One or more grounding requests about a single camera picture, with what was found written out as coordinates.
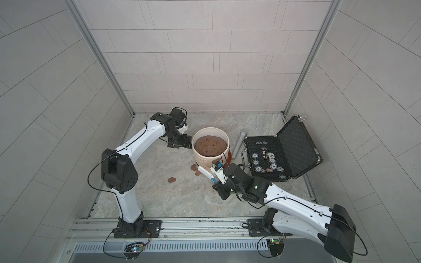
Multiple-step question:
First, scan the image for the cream ceramic pot with soil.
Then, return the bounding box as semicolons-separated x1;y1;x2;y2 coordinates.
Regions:
192;127;231;168

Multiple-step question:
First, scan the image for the blue white scrub brush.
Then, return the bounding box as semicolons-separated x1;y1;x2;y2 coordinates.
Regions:
197;165;217;184

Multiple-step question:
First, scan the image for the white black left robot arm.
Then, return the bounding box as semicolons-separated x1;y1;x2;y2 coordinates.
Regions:
101;107;192;238

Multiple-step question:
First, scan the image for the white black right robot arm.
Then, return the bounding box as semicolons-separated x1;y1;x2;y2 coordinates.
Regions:
211;162;356;263

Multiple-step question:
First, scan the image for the open black foam-lined case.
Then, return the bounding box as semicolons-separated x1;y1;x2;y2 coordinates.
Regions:
244;115;323;182

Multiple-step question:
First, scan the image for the grey metal cylinder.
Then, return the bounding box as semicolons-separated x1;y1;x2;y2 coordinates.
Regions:
232;129;247;160

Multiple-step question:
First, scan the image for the right green circuit board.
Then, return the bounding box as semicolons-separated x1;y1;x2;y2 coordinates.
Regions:
266;238;285;257

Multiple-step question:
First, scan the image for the green circuit board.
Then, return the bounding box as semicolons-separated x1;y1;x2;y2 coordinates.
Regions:
125;242;145;253
266;238;285;257

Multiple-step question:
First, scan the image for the left green circuit board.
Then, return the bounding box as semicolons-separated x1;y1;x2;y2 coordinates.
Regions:
125;242;145;253

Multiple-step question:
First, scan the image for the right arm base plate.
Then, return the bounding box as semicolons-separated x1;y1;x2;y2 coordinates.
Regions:
242;218;282;237

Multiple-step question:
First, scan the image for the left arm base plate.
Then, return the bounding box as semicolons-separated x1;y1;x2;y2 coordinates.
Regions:
112;218;162;239

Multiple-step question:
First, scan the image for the aluminium rail frame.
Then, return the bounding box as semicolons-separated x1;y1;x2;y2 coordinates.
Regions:
64;215;339;244

